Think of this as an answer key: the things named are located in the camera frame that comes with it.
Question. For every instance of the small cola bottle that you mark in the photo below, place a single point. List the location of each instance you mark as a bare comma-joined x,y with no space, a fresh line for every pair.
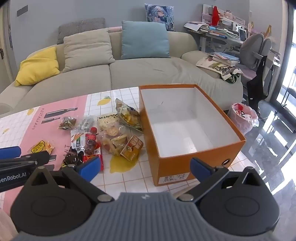
90,141

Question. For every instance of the clear bag of brown nuts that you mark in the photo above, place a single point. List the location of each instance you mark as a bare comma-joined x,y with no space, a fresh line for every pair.
67,122

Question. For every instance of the clear bag of puffed snacks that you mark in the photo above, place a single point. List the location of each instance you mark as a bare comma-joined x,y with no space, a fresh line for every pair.
107,121

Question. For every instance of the grey patterned cushion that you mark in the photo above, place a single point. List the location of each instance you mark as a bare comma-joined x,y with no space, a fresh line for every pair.
78,25

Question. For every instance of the dark brown snack packet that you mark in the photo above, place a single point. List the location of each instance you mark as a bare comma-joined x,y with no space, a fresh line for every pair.
72,157

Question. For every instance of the yellow cushion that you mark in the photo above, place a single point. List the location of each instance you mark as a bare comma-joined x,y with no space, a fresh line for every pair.
37,67

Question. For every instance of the stack of magazines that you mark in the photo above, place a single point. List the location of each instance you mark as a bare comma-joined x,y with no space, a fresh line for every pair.
223,59

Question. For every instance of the laptop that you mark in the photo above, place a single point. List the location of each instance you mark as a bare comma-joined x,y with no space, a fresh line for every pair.
242,34

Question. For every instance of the grey office chair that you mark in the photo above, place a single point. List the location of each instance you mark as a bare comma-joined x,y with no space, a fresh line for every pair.
252,44

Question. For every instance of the white green tote bag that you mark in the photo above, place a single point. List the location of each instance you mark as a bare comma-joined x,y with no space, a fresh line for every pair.
231,75

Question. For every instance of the yellow snack packet black label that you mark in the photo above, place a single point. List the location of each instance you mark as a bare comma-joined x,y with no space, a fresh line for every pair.
41,146

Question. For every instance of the red snack packet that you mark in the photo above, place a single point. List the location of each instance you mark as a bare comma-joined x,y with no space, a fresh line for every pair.
98,150

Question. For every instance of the beige sofa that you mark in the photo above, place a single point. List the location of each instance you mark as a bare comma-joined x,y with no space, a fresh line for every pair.
150,69

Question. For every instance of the pile of books and papers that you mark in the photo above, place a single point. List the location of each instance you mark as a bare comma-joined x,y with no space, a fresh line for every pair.
208,29

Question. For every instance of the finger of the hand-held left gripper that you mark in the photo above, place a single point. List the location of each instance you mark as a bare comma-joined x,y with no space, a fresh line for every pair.
34,158
10,152

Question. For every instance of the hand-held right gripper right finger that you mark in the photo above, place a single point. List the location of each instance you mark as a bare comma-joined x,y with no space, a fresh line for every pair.
199,168

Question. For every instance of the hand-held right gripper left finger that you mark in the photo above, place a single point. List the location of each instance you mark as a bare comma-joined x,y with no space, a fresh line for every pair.
89,166

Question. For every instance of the black garment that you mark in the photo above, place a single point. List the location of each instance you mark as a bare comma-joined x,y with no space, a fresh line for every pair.
260,83

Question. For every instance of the white desk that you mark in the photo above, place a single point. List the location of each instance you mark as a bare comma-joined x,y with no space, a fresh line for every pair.
215,44

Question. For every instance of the printed figure cushion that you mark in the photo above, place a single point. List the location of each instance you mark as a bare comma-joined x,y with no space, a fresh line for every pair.
159,12

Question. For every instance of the yellow chips bag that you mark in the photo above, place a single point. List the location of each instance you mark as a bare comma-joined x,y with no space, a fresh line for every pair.
128,115

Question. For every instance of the clear bag of bread sticks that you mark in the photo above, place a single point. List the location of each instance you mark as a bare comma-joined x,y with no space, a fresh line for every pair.
118,141

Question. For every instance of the orange cardboard box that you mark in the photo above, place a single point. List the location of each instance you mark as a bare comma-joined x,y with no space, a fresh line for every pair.
175,115

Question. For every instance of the clear bag of silver candies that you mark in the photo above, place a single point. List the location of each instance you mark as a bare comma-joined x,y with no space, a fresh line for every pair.
86,122

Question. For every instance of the pink trash bin with bag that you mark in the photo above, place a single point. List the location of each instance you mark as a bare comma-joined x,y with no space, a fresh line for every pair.
242,118

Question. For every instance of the beige cushion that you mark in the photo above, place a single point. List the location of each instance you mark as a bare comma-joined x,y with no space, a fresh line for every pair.
87,51

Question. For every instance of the pink cushion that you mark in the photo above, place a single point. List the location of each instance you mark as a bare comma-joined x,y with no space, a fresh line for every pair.
114,29

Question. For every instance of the red paper bag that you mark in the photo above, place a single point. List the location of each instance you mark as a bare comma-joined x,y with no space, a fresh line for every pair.
215,15

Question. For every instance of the white green snack packet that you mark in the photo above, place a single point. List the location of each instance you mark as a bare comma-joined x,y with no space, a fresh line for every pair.
77,140

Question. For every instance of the dark wall plate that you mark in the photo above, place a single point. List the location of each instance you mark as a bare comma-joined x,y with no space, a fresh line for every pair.
22,10

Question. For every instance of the light blue cushion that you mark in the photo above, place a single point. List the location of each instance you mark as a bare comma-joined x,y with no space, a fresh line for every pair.
144,40

